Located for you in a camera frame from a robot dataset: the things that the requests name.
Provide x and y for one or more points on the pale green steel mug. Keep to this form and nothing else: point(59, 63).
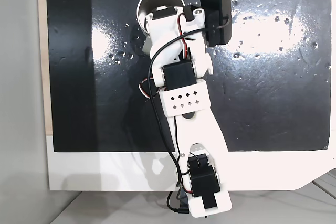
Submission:
point(152, 1)

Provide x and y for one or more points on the glossy black mat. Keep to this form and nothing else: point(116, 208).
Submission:
point(262, 103)

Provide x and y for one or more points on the light wooden board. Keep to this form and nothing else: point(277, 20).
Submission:
point(42, 51)

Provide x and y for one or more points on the white base board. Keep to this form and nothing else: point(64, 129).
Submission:
point(105, 169)

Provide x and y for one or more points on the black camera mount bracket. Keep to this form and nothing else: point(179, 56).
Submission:
point(189, 12)

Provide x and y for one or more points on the black oval camera box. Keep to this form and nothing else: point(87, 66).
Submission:
point(216, 11)

